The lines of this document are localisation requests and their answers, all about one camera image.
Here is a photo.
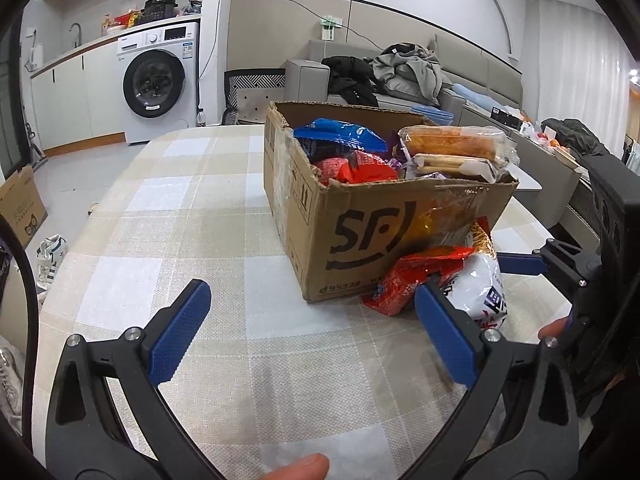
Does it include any silver shoe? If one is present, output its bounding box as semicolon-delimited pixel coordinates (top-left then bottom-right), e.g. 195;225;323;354
0;345;26;436

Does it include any black flat box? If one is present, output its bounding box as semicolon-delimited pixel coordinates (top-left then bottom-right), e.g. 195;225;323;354
490;106;523;128

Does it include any white washing machine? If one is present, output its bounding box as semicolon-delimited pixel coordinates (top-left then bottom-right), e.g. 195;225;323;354
116;21;201;147

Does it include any white counter cabinet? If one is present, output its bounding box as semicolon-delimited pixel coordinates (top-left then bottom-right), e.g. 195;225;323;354
30;40;126;153

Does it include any yellow cake packet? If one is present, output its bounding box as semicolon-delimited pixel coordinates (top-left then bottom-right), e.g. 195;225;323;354
410;152;518;183

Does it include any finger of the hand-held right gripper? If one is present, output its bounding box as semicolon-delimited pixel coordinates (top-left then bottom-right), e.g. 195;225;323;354
494;238;600;289

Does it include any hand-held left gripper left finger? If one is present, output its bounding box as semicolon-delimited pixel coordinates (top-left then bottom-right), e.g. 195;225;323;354
45;279;221;480

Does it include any red snack bag blue print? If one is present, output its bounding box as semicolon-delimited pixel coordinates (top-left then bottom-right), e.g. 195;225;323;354
337;150;401;186

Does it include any white sneaker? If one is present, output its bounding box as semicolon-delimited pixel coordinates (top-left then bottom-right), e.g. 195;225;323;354
35;234;68;291

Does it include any black coat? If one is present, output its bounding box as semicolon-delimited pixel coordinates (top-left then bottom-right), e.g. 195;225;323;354
542;117;611;158

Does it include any blue plastic container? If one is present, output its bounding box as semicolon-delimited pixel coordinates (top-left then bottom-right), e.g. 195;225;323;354
412;105;456;126

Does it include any white and orange snack bag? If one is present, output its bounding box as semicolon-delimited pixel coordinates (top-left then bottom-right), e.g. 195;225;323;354
435;216;508;331

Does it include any black kitchen appliance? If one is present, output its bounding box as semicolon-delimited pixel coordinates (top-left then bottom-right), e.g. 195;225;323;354
137;0;180;23

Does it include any checked tablecloth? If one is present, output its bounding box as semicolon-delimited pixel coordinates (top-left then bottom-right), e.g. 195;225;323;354
30;125;581;480

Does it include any person's left hand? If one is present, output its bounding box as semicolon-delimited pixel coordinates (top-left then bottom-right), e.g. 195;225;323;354
262;452;331;480

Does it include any small cardboard floor box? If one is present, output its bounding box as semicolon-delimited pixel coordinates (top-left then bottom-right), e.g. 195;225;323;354
0;165;49;248

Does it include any patterned chair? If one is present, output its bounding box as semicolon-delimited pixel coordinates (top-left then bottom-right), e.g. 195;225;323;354
222;69;287;126

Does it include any pile of colourful packets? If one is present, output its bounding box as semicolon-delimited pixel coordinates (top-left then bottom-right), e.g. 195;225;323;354
101;9;141;31

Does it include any red noodle snack packet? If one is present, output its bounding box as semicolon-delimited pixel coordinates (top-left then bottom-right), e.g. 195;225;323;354
361;245;476;317

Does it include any clear bread packet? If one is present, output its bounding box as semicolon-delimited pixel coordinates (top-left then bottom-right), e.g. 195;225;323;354
398;125;516;163

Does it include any light blue cloth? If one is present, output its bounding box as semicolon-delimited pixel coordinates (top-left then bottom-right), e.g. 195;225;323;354
450;82;482;107

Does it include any brown cardboard box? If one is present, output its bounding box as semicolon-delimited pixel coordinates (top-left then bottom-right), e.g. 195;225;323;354
263;101;521;303

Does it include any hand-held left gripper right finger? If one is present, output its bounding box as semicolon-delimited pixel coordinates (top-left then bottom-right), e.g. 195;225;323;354
395;280;583;480

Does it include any white curtain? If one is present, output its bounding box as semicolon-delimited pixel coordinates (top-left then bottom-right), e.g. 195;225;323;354
537;2;633;131

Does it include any white wall outlet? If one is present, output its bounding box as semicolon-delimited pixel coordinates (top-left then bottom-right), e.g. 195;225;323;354
317;14;346;42

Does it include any grey sofa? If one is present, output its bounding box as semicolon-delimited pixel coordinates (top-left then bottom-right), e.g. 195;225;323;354
284;37;526;126

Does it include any person's right hand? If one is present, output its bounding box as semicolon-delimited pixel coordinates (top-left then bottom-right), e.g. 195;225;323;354
537;317;571;343

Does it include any grey clothes pile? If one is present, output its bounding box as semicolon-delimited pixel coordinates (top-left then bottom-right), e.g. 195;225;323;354
370;44;453;106

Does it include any grey low bench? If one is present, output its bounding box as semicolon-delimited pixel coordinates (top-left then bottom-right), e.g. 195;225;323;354
515;125;583;233

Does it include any black jacket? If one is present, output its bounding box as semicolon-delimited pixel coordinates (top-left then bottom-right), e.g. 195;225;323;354
321;55;386;108

